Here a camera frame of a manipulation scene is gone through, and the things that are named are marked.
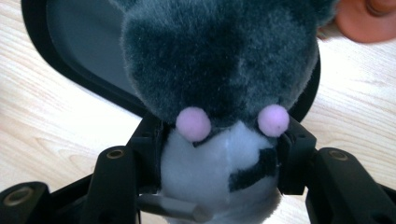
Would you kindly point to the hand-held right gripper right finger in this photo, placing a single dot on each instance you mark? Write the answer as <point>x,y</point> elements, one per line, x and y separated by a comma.
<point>336,183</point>

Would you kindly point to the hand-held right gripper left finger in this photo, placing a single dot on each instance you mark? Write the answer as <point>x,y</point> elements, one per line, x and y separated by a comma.
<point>115,180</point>

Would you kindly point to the black and white plush toy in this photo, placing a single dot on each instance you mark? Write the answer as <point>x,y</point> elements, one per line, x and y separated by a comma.
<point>218,93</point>

